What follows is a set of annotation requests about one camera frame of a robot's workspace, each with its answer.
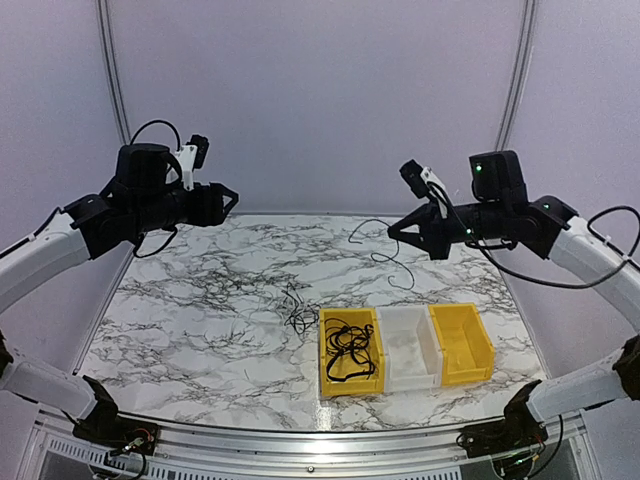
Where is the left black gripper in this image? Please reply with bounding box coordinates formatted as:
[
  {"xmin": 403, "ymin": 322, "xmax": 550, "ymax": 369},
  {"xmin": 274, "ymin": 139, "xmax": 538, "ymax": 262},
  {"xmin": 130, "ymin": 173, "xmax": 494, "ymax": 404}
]
[{"xmin": 132, "ymin": 182, "xmax": 239, "ymax": 234}]

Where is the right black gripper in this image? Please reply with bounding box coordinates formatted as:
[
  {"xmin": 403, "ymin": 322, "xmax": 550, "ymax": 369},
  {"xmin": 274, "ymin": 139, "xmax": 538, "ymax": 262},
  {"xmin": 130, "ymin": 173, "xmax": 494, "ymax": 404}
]
[{"xmin": 388, "ymin": 196, "xmax": 509, "ymax": 260}]

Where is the black thin looped cable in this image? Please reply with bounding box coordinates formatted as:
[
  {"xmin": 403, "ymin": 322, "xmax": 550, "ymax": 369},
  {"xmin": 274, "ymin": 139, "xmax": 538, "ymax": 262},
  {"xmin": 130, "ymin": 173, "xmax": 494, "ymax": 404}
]
[{"xmin": 324, "ymin": 322, "xmax": 374, "ymax": 361}]

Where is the thick black cable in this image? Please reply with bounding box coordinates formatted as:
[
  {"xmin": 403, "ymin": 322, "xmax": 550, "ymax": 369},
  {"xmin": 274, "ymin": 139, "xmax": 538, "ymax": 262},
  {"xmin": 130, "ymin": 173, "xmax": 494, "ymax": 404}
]
[{"xmin": 325, "ymin": 327, "xmax": 377, "ymax": 386}]

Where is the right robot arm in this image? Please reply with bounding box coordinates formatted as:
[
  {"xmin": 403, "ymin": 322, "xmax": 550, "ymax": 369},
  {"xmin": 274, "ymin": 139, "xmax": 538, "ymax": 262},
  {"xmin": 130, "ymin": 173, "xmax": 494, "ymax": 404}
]
[{"xmin": 388, "ymin": 150, "xmax": 639, "ymax": 448}]

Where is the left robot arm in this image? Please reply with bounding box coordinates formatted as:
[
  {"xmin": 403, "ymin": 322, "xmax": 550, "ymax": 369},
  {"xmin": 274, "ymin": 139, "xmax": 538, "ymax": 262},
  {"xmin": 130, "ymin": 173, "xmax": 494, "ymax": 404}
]
[{"xmin": 1, "ymin": 135, "xmax": 239, "ymax": 445}]

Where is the white translucent bin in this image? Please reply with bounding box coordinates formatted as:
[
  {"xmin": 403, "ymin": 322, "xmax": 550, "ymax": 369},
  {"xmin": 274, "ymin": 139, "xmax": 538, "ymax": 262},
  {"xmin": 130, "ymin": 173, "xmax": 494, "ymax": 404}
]
[{"xmin": 376, "ymin": 306, "xmax": 443, "ymax": 393}]

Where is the left yellow bin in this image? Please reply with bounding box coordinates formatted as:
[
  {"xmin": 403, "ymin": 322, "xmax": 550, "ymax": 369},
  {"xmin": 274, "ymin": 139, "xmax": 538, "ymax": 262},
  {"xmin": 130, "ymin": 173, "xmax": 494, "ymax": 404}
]
[{"xmin": 318, "ymin": 308, "xmax": 385, "ymax": 398}]

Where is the yellow bin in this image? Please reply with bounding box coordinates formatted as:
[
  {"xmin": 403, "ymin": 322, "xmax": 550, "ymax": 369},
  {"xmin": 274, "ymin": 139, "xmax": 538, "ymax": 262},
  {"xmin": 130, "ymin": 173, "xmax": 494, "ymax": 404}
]
[
  {"xmin": 318, "ymin": 308, "xmax": 385, "ymax": 398},
  {"xmin": 428, "ymin": 303, "xmax": 495, "ymax": 387}
]

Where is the right yellow bin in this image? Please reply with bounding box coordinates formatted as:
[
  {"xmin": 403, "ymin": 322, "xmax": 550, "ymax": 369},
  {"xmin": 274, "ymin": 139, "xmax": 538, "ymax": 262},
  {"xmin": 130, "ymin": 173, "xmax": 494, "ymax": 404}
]
[{"xmin": 428, "ymin": 303, "xmax": 495, "ymax": 387}]

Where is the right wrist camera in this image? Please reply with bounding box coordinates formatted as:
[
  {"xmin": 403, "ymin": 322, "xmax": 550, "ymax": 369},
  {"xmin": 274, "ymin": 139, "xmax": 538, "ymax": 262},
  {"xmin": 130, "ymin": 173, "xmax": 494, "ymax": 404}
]
[{"xmin": 399, "ymin": 160, "xmax": 448, "ymax": 219}]

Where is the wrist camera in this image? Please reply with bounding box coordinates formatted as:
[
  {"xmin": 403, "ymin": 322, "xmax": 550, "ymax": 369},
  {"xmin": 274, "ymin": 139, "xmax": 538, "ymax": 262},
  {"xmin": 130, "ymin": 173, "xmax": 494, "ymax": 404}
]
[
  {"xmin": 399, "ymin": 160, "xmax": 448, "ymax": 219},
  {"xmin": 176, "ymin": 134, "xmax": 209, "ymax": 191}
]

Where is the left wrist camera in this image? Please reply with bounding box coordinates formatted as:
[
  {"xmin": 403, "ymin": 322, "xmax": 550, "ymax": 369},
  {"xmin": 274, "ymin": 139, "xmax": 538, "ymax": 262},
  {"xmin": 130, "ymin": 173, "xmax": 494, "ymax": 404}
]
[{"xmin": 176, "ymin": 134, "xmax": 209, "ymax": 191}]

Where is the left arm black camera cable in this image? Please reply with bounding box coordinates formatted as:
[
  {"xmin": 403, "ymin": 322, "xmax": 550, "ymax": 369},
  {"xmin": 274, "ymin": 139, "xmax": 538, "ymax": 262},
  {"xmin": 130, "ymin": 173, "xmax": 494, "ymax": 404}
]
[{"xmin": 128, "ymin": 119, "xmax": 182, "ymax": 259}]

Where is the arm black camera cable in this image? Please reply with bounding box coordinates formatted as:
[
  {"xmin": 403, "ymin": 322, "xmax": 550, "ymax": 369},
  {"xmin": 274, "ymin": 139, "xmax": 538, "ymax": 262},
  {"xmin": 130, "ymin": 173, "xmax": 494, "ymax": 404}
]
[
  {"xmin": 424, "ymin": 182, "xmax": 640, "ymax": 290},
  {"xmin": 128, "ymin": 119, "xmax": 182, "ymax": 259}
]

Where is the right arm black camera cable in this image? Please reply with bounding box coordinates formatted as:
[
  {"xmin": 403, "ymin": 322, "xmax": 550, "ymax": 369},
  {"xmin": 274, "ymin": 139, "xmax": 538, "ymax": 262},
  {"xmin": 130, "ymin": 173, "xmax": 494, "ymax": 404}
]
[{"xmin": 424, "ymin": 182, "xmax": 640, "ymax": 290}]

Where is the small black cable remnant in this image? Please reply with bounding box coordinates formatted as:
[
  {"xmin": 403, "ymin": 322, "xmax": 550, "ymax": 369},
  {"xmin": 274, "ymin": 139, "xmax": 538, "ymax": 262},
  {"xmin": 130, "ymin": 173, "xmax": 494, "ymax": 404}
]
[{"xmin": 281, "ymin": 282, "xmax": 319, "ymax": 336}]

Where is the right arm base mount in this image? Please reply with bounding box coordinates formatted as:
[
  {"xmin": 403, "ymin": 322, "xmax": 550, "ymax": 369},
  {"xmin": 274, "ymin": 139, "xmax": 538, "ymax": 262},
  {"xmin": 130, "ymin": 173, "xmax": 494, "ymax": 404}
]
[{"xmin": 456, "ymin": 380, "xmax": 548, "ymax": 458}]

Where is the aluminium front rail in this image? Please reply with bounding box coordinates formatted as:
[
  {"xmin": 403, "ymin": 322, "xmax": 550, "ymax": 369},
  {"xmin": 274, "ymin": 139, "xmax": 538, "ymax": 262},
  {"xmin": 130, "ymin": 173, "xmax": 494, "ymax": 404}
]
[{"xmin": 17, "ymin": 408, "xmax": 601, "ymax": 479}]

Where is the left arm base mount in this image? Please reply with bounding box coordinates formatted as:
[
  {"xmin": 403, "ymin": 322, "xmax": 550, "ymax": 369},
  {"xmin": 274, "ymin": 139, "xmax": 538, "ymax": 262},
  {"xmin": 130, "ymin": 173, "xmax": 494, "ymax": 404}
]
[{"xmin": 72, "ymin": 375, "xmax": 160, "ymax": 455}]

